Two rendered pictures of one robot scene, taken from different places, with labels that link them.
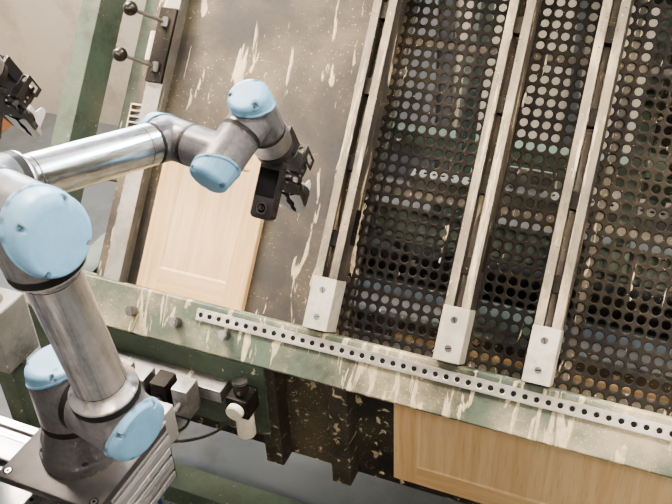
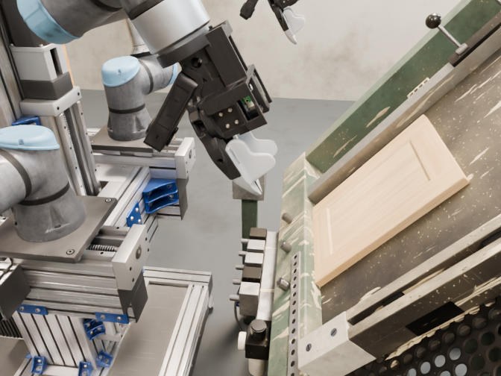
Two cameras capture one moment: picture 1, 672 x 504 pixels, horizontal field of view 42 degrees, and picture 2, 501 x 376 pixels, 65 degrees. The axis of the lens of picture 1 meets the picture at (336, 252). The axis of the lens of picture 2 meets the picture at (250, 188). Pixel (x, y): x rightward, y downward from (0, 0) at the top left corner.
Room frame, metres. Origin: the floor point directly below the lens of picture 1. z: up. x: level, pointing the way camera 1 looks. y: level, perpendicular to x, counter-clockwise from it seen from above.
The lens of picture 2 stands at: (1.35, -0.35, 1.61)
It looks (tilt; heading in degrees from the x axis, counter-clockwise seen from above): 33 degrees down; 72
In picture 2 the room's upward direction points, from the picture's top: straight up
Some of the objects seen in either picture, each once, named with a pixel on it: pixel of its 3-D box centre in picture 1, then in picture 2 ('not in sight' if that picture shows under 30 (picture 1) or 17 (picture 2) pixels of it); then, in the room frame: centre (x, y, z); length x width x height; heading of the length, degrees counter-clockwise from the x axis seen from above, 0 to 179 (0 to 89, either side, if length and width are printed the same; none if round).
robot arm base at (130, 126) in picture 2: not in sight; (128, 117); (1.34, 0.94, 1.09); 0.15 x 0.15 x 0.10
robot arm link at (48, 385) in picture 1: (65, 384); (27, 159); (1.13, 0.48, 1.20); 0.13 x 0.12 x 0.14; 52
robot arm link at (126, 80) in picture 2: not in sight; (124, 81); (1.35, 0.94, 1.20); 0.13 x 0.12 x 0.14; 39
